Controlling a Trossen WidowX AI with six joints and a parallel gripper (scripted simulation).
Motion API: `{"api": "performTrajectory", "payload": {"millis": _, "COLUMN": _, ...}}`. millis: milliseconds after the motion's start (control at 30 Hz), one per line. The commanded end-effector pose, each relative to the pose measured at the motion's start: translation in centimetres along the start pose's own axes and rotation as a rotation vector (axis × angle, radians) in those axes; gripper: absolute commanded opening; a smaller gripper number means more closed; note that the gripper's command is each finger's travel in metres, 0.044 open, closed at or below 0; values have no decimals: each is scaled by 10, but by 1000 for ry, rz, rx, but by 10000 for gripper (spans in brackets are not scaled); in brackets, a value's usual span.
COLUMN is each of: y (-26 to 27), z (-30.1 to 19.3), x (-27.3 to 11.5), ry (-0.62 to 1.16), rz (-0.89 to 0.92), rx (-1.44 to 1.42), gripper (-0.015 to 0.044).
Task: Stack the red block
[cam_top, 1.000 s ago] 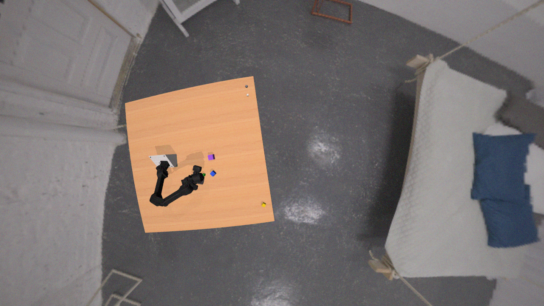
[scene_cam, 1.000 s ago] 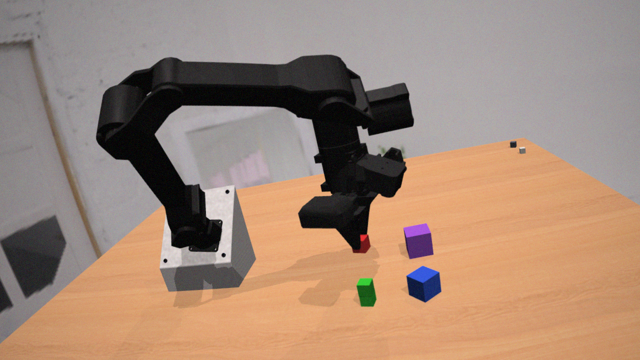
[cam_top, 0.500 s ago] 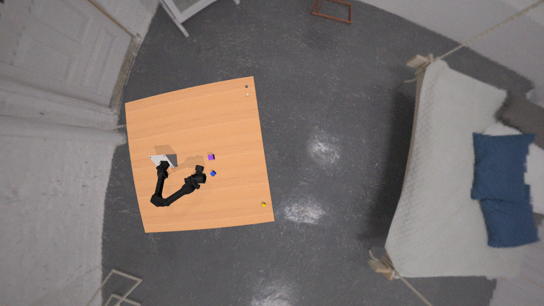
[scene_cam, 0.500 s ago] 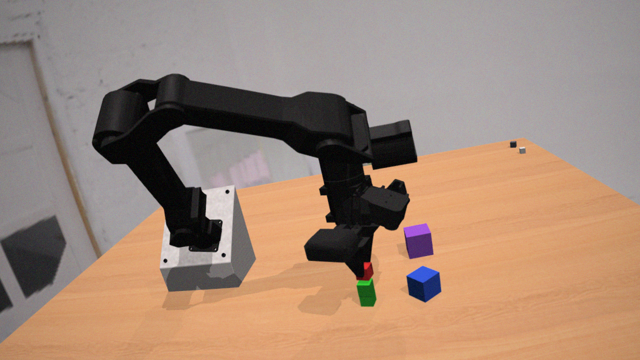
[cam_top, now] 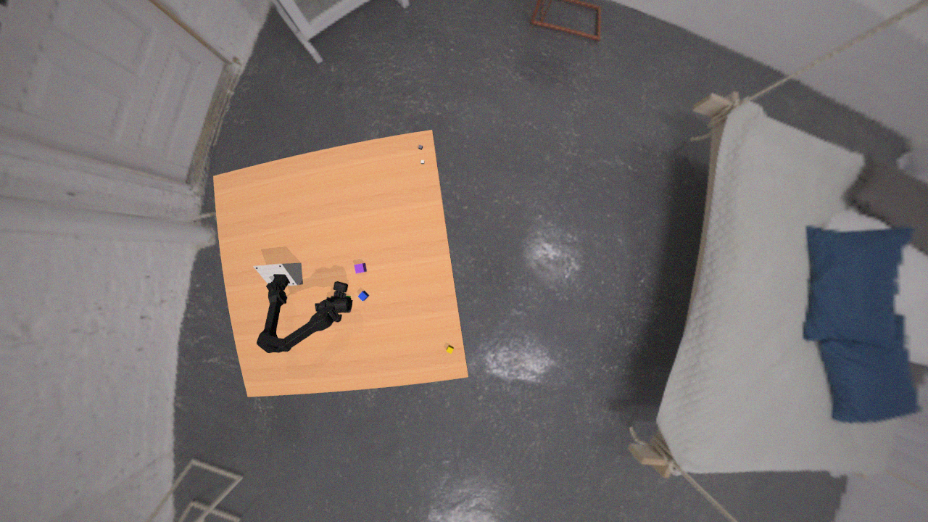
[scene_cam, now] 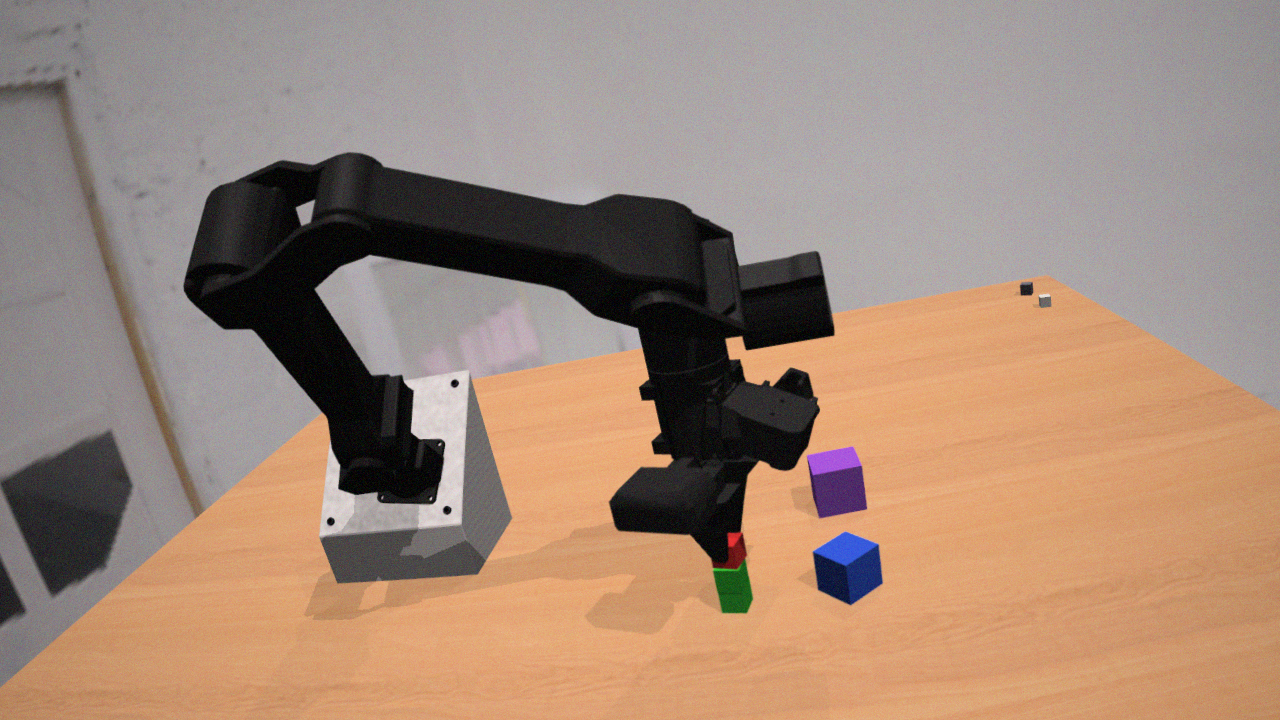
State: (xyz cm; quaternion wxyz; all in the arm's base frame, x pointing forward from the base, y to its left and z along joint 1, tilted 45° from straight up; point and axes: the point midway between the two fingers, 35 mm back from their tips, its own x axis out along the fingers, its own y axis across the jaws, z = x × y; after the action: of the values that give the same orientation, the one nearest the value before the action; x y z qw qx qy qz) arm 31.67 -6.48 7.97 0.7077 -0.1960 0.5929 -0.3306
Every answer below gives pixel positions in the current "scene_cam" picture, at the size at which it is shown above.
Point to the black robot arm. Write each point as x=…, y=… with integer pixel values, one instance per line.
x=645, y=262

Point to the blue cube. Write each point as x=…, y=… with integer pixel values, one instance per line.
x=848, y=567

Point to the red block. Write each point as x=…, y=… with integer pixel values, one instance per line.
x=736, y=552

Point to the purple block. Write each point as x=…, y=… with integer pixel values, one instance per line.
x=837, y=482

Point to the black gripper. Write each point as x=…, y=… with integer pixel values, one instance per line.
x=694, y=494

